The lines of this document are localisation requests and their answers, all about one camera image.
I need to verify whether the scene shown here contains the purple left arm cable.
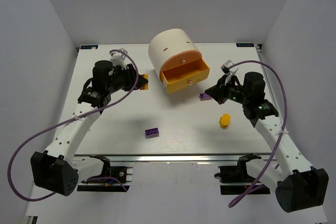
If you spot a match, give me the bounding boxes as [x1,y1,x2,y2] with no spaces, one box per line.
[7,49,140,202]

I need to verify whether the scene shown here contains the white round drawer cabinet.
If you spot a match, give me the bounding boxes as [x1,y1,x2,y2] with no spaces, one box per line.
[148,28,198,76]

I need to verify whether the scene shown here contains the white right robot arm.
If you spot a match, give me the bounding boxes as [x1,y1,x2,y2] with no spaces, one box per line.
[205,72,329,212]

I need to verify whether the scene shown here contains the yellow drawer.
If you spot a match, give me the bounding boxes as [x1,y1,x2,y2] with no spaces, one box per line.
[160,59,210,93]

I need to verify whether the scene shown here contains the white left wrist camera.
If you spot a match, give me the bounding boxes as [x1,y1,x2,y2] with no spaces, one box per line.
[109,48,128,69]

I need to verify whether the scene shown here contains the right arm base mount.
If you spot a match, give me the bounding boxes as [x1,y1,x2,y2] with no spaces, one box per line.
[214,153,277,196]

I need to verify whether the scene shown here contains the orange drawer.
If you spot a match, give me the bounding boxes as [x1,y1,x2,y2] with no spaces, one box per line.
[160,50,202,72]

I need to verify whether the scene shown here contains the purple lego brick underside up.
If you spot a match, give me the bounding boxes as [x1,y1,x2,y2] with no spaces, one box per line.
[145,127,160,138]

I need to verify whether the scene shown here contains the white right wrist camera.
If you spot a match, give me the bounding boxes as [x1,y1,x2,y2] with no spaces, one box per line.
[221,60,238,85]

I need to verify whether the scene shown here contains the blue label sticker left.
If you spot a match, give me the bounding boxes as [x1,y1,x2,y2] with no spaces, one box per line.
[80,45,98,50]

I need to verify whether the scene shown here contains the blue label sticker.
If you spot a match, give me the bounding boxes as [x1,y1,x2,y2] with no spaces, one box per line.
[80,45,98,50]
[236,42,255,48]

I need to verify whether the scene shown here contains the blue label sticker right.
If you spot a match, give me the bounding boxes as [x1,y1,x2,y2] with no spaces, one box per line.
[236,42,255,48]

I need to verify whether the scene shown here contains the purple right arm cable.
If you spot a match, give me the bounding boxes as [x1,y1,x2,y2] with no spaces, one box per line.
[223,60,288,208]

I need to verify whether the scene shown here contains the yellow rounded lego brick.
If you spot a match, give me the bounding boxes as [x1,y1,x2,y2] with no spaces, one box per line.
[219,114,230,129]

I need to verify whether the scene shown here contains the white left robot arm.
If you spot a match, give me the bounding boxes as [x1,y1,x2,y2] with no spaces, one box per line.
[30,60,148,196]

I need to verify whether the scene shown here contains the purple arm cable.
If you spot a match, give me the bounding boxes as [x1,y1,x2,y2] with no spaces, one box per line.
[7,49,140,202]
[223,60,288,208]

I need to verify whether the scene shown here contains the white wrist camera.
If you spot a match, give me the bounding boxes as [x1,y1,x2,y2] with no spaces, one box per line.
[221,60,238,85]
[109,48,128,69]

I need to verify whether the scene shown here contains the aluminium table edge rail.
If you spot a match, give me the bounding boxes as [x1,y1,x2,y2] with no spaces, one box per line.
[70,153,279,163]

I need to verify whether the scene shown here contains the purple lego brick studs up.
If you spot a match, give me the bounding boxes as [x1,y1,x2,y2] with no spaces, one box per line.
[199,93,212,101]

